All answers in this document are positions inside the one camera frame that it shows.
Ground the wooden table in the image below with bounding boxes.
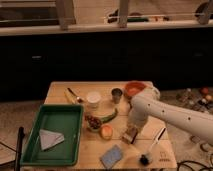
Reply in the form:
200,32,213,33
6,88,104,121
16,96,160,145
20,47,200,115
45,82,177,171

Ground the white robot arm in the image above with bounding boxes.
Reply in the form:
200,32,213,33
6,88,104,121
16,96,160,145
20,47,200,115
128,87,213,145

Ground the brown grape bunch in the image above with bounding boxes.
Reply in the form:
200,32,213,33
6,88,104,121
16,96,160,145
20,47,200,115
85,115,102,129

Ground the grey folded cloth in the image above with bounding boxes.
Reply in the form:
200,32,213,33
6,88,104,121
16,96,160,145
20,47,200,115
39,129,65,150

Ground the small metal cup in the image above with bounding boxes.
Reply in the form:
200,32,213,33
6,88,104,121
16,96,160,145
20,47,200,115
111,88,123,104

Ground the green plastic tray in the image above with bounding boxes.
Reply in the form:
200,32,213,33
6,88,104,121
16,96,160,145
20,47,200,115
20,105,83,166

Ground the metal spoon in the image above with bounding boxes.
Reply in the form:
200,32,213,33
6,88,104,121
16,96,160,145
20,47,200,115
67,88,84,103

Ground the wooden board eraser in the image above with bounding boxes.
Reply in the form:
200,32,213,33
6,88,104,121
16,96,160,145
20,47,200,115
122,127,138,144

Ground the orange round fruit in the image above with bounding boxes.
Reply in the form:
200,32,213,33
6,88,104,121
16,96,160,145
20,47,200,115
100,124,113,140

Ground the black stand pole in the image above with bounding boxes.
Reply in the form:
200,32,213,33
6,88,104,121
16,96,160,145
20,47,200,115
14,127,25,171

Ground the orange bowl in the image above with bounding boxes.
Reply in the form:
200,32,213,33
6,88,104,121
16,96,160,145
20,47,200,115
124,81,146,99

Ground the green chili pepper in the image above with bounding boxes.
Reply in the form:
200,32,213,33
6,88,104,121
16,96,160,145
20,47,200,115
100,108,118,123

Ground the blue sponge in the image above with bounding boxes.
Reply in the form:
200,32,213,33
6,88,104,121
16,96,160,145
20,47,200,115
100,145,123,169

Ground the black cable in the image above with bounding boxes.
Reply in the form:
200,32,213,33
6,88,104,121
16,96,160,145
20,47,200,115
176,160,213,171

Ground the yellow banana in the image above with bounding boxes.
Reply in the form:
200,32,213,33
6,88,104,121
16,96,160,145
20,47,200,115
64,91,77,104

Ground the white paper cup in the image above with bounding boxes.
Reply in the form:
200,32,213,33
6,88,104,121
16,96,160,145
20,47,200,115
86,91,101,108

